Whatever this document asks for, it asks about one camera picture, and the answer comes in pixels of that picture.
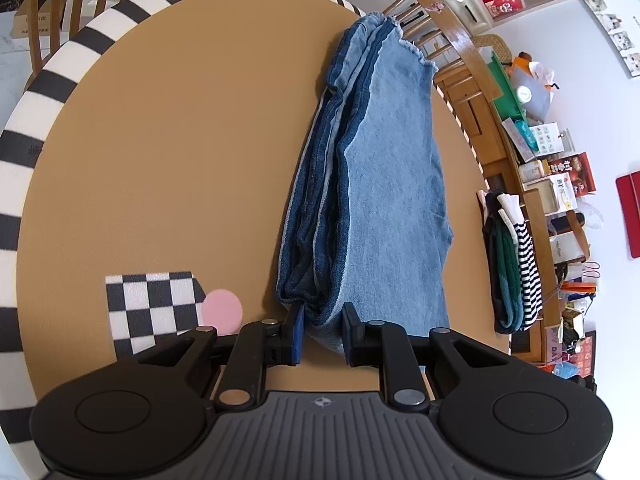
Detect black white striped garment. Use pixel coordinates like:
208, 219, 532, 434
496, 192, 544, 332

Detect orange white bag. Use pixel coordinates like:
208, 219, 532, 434
509, 51, 557, 124

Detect red brown carton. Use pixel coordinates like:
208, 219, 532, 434
547, 152, 598, 197

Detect white printed box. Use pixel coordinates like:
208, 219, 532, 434
527, 122, 574, 157

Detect clear plastic bag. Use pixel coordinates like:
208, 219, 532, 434
575, 199, 607, 232

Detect white paper bag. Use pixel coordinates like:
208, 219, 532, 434
549, 229, 589, 267

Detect cat picture wall poster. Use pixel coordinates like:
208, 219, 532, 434
582, 0, 640, 80

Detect cardboard box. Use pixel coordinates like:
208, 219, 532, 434
12, 0, 67, 39

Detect green tray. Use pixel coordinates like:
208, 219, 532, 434
487, 56, 531, 122

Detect white box orange label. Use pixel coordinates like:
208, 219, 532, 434
544, 172, 579, 217

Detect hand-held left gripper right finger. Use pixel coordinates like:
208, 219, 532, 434
341, 302, 506, 407

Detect dark garment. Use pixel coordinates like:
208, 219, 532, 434
481, 189, 507, 335

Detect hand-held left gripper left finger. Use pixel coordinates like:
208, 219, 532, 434
137, 302, 306, 409

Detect pink round sticker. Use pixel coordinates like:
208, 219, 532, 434
200, 288, 244, 337

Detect wicker basket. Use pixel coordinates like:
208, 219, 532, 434
472, 33, 512, 62

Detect blue denim jeans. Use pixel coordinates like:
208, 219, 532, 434
275, 13, 455, 362

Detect green knit garment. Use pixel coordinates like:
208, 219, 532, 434
487, 220, 524, 334

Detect black white checkered patch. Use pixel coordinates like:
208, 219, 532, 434
104, 271, 207, 361

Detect teal patterned packet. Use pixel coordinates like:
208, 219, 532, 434
501, 117, 539, 162

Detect wooden sideboard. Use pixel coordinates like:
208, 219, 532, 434
434, 35, 601, 367

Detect red gift box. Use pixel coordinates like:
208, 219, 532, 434
480, 0, 525, 21

